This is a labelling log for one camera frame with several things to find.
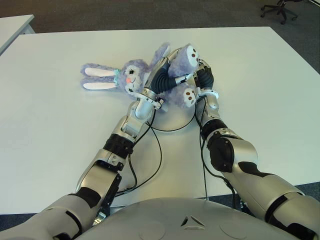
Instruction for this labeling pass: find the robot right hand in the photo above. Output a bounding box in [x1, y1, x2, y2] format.
[193, 57, 215, 90]

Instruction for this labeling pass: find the white plate black rim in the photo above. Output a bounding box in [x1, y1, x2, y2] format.
[149, 101, 197, 132]

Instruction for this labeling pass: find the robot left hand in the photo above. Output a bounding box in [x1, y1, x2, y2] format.
[143, 47, 195, 97]

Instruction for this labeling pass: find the white side desk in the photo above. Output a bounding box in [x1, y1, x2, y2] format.
[0, 14, 35, 56]

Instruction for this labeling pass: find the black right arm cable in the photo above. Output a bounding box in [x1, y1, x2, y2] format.
[194, 96, 237, 202]

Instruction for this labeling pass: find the silver robot torso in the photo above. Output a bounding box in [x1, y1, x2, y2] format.
[79, 196, 276, 240]

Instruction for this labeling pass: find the purple plush rabbit doll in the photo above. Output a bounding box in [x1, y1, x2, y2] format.
[79, 42, 201, 113]

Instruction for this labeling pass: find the black office chair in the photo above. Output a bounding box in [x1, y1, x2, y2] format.
[259, 0, 299, 25]

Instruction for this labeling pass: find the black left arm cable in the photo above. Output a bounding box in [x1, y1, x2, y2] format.
[114, 112, 163, 195]

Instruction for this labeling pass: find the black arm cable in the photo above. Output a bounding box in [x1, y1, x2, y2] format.
[114, 112, 163, 195]
[194, 96, 237, 202]

